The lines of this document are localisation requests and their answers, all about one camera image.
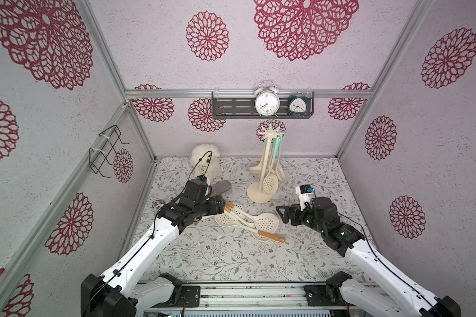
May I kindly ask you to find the cream skimmer wooden handle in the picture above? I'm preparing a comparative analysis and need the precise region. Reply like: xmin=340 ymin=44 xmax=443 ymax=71
xmin=215 ymin=214 xmax=286 ymax=243

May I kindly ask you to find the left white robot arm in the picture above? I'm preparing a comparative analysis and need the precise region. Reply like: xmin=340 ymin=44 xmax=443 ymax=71
xmin=81 ymin=176 xmax=231 ymax=316

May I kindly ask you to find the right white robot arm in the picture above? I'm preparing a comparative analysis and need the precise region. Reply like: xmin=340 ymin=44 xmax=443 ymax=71
xmin=276 ymin=198 xmax=461 ymax=316

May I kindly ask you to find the cream utensil rack stand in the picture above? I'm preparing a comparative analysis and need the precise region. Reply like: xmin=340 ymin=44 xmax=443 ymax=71
xmin=247 ymin=128 xmax=280 ymax=203

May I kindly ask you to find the white plush dog toy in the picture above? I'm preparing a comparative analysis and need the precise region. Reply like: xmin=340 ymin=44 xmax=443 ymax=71
xmin=190 ymin=144 xmax=221 ymax=184

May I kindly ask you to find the flag print rolled pouch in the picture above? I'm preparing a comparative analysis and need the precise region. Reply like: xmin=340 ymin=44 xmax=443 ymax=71
xmin=152 ymin=200 xmax=165 ymax=211

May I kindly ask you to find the teal alarm clock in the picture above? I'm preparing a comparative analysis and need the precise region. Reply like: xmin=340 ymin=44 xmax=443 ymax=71
xmin=288 ymin=93 xmax=309 ymax=116

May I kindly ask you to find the white alarm clock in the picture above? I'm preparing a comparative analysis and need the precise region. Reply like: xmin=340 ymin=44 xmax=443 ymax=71
xmin=254 ymin=81 xmax=280 ymax=116

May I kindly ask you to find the cream skimmer brown handle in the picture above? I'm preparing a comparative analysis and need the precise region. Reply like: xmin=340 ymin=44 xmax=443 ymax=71
xmin=226 ymin=202 xmax=279 ymax=233

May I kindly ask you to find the cream skimmer orange handle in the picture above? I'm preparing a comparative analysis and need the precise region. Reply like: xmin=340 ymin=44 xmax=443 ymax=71
xmin=201 ymin=202 xmax=279 ymax=241

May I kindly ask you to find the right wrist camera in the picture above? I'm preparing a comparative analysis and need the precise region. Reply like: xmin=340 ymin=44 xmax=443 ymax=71
xmin=295 ymin=184 xmax=316 ymax=211

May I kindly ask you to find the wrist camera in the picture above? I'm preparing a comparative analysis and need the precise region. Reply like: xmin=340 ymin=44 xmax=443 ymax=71
xmin=295 ymin=184 xmax=316 ymax=211
xmin=193 ymin=175 xmax=209 ymax=186

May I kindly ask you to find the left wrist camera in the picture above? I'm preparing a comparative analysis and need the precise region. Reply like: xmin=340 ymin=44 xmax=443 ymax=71
xmin=193 ymin=175 xmax=209 ymax=186

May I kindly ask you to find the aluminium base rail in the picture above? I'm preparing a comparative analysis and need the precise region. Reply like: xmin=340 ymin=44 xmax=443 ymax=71
xmin=88 ymin=281 xmax=421 ymax=317

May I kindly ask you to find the grey wall shelf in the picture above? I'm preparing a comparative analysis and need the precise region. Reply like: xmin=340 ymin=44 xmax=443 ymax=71
xmin=211 ymin=92 xmax=314 ymax=119

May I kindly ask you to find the black wire wall rack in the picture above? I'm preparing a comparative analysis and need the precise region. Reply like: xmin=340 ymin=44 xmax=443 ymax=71
xmin=88 ymin=124 xmax=129 ymax=178

